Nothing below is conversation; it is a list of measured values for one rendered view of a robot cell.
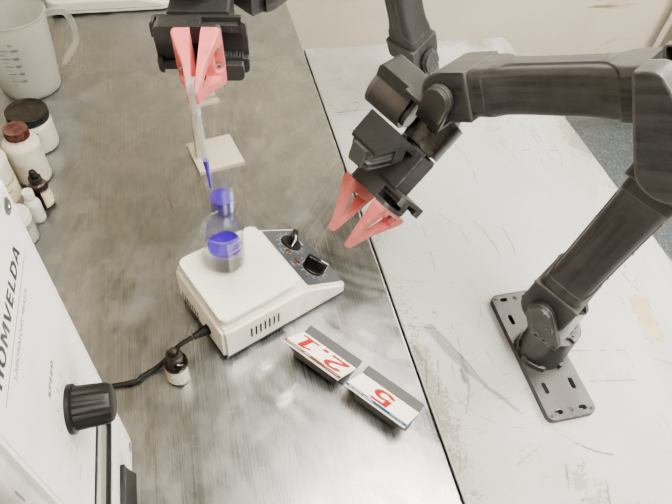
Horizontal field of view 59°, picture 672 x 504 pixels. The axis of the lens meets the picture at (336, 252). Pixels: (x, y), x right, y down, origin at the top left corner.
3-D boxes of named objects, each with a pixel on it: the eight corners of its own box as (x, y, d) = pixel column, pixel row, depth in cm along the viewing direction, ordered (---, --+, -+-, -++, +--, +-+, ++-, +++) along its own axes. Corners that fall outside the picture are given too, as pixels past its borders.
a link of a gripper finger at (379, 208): (345, 252, 72) (396, 195, 71) (312, 216, 76) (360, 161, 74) (368, 262, 78) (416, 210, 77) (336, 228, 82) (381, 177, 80)
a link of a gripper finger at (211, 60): (214, 70, 57) (221, 16, 63) (139, 70, 57) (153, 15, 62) (223, 124, 62) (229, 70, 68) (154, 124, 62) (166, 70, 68)
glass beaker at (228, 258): (233, 241, 81) (229, 200, 75) (255, 267, 79) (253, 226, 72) (194, 261, 78) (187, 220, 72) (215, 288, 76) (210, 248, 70)
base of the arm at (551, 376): (570, 397, 70) (621, 387, 72) (503, 267, 82) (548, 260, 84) (547, 424, 76) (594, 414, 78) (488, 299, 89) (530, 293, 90)
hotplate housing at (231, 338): (294, 238, 93) (296, 203, 87) (344, 295, 87) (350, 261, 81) (165, 303, 84) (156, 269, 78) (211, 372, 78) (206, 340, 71)
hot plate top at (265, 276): (253, 227, 84) (253, 223, 83) (302, 284, 78) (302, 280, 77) (176, 264, 78) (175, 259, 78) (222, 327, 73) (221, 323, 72)
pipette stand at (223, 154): (229, 137, 108) (224, 76, 98) (244, 164, 103) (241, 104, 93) (186, 147, 105) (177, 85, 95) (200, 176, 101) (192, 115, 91)
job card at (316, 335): (310, 326, 83) (312, 309, 80) (362, 362, 80) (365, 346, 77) (282, 355, 80) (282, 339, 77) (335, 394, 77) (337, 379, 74)
